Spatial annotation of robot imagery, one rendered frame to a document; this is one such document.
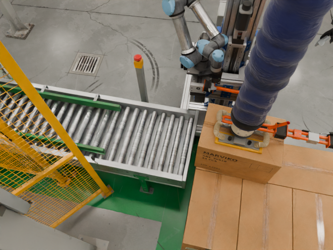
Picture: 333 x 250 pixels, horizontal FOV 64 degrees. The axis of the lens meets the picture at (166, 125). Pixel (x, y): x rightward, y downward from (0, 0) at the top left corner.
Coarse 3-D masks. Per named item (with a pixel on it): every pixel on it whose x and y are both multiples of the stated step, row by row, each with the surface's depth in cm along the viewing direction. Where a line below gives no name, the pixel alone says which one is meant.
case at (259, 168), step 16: (208, 112) 211; (208, 128) 203; (224, 128) 203; (208, 144) 197; (272, 144) 195; (208, 160) 212; (224, 160) 204; (240, 160) 196; (256, 160) 190; (272, 160) 189; (240, 176) 221; (256, 176) 212; (272, 176) 204
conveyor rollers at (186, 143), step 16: (0, 96) 275; (16, 96) 273; (16, 112) 264; (64, 112) 265; (80, 112) 261; (96, 112) 261; (128, 112) 261; (144, 112) 259; (16, 128) 255; (32, 128) 253; (64, 128) 253; (80, 128) 252; (112, 128) 252; (128, 128) 251; (160, 128) 250; (96, 144) 244; (112, 144) 244; (144, 144) 242; (176, 144) 241; (112, 160) 237; (128, 160) 235; (160, 160) 234
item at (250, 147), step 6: (222, 132) 199; (216, 138) 196; (228, 138) 193; (246, 138) 196; (222, 144) 194; (228, 144) 194; (234, 144) 193; (246, 144) 193; (252, 144) 193; (246, 150) 193; (252, 150) 191; (258, 150) 191
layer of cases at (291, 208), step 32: (288, 160) 231; (320, 160) 231; (192, 192) 219; (224, 192) 219; (256, 192) 218; (288, 192) 217; (320, 192) 217; (192, 224) 207; (224, 224) 207; (256, 224) 206; (288, 224) 205; (320, 224) 205
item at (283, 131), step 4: (276, 124) 185; (276, 128) 184; (280, 128) 185; (284, 128) 185; (276, 132) 182; (280, 132) 184; (284, 132) 183; (276, 136) 185; (280, 136) 185; (284, 136) 182
